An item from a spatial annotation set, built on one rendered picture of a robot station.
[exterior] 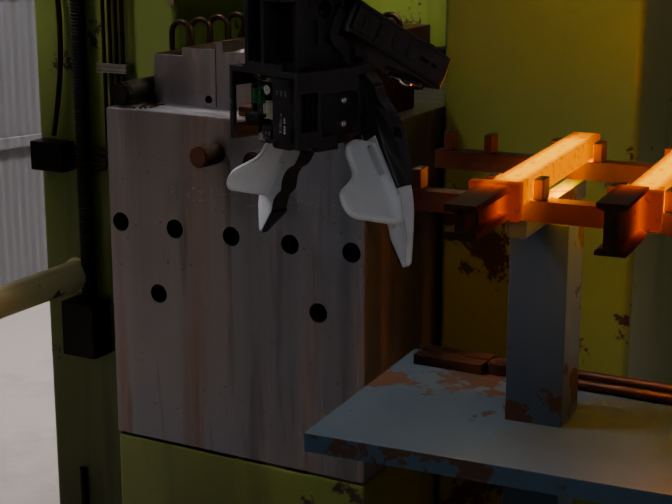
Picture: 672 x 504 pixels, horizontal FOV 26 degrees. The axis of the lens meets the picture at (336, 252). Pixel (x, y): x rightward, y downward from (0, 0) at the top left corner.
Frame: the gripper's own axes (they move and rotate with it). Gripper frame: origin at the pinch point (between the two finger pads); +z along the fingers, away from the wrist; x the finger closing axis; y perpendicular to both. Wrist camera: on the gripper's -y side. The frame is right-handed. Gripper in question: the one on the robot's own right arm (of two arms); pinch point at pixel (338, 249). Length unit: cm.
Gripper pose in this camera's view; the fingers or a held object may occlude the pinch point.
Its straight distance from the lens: 106.3
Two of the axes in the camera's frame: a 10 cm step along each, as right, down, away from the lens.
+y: -7.2, 1.7, -6.7
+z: 0.0, 9.7, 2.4
